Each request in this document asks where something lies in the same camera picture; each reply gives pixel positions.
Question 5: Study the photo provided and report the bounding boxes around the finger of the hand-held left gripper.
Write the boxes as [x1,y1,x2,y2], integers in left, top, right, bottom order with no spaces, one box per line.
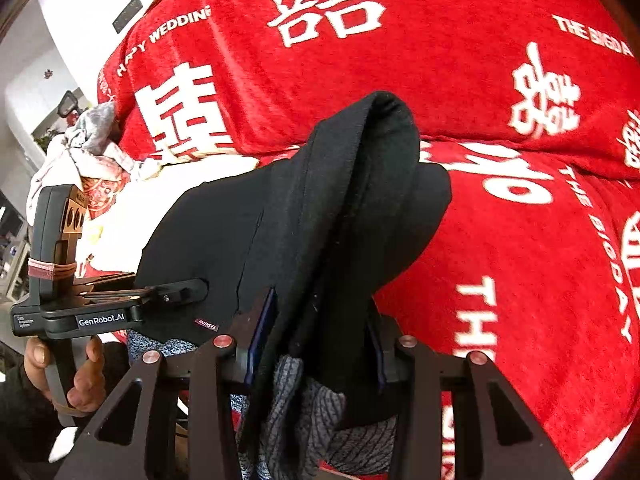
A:
[75,274,209,309]

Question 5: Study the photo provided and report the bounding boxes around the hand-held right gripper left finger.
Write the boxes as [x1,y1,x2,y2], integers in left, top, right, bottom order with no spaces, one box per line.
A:
[54,287,279,480]

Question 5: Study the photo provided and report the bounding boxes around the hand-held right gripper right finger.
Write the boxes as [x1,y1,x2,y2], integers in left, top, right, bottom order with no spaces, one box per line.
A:
[367,317,575,480]

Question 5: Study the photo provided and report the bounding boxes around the black pants with grey lining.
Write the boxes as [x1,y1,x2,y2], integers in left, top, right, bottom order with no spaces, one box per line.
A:
[126,91,454,480]

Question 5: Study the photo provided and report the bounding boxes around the person's left forearm black sleeve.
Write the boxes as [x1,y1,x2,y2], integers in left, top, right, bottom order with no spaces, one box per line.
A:
[0,342,130,463]

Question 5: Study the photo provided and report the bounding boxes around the person's left hand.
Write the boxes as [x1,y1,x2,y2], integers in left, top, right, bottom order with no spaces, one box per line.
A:
[25,336,107,414]

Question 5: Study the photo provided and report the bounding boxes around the cluttered shelf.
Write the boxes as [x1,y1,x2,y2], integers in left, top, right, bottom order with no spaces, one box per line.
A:
[0,199,32,302]

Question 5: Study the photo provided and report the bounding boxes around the pile of light clothes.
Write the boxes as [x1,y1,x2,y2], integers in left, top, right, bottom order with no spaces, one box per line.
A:
[27,101,152,221]

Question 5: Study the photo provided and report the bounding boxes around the white bed sheet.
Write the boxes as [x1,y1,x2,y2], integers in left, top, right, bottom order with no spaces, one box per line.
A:
[75,154,262,281]

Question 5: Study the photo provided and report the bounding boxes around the black office chair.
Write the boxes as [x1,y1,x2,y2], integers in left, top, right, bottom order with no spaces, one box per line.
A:
[56,89,85,122]

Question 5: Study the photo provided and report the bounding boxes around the red printed blanket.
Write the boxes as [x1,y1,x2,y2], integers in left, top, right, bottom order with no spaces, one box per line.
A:
[95,0,640,480]

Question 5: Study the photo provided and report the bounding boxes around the dark wall panel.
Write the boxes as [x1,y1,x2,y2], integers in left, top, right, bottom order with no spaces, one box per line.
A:
[112,0,147,34]

